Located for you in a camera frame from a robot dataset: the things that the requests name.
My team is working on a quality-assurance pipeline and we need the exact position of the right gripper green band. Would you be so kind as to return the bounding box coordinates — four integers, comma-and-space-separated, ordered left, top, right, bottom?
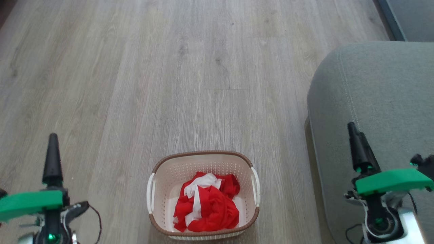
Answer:
348, 122, 434, 242

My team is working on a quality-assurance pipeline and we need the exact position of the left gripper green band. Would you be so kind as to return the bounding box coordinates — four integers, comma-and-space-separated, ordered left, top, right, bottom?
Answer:
0, 133, 89, 244

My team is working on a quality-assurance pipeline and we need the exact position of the grey fabric sofa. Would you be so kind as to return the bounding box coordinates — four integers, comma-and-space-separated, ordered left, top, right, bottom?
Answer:
307, 41, 434, 244

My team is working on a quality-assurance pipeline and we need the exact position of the cream plastic laundry basket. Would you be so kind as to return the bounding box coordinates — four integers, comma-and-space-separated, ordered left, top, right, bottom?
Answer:
146, 150, 261, 241

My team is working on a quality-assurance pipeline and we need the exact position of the grey mat with dark edge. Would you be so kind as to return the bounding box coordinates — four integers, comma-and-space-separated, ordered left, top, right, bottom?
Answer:
377, 0, 434, 42

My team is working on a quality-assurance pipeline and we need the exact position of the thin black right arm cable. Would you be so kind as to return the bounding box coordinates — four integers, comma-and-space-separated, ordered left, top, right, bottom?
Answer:
345, 224, 365, 244

